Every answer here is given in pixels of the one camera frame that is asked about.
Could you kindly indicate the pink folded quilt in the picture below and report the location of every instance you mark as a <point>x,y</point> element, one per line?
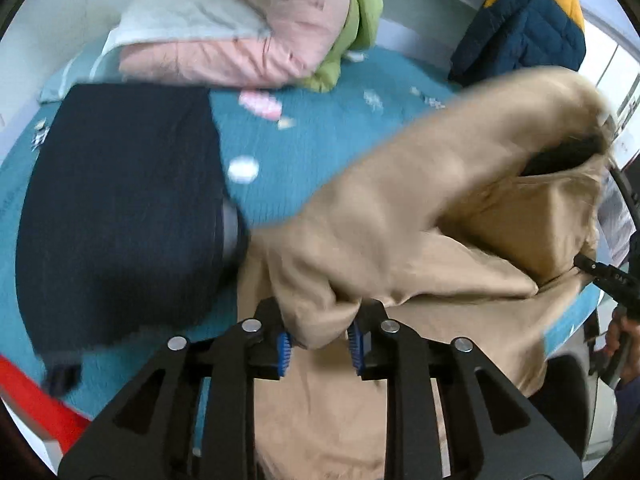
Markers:
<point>284,42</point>

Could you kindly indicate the light grey pillow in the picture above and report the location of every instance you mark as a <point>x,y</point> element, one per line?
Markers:
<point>160,21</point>

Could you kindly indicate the black folded garment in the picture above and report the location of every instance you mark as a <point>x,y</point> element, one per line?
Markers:
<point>127,223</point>

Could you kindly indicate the person's right hand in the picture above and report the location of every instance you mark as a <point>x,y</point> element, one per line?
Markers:
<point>619,326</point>

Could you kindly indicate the teal candy-print bed mat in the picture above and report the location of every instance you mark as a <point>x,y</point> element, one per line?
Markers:
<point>373,100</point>

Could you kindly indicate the red stool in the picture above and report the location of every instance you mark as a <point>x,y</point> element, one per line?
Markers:
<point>52,418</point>

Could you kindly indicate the tan padded coat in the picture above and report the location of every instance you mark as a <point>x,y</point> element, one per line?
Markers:
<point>466,223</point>

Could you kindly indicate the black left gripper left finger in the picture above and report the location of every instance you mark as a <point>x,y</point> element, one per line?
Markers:
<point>189,412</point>

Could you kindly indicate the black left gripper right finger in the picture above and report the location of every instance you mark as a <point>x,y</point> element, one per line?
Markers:
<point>449,405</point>

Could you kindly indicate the lilac wall shelf unit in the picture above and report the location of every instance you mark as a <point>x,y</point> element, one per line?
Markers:
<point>430,30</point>

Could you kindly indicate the green quilt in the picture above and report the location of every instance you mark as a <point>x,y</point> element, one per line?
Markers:
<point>358,33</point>

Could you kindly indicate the navy and yellow puffer jacket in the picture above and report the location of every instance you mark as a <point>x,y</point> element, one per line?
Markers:
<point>506,35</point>

